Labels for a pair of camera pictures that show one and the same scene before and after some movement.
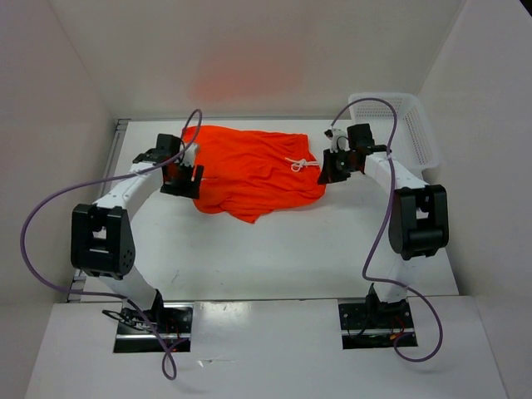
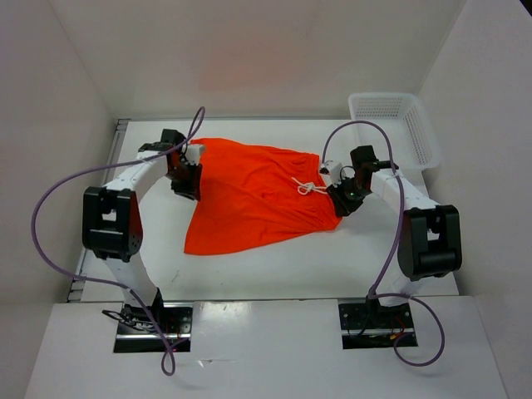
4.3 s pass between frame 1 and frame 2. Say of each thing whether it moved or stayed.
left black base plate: stayed
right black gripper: moved
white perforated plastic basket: stayed
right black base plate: stayed
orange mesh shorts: moved
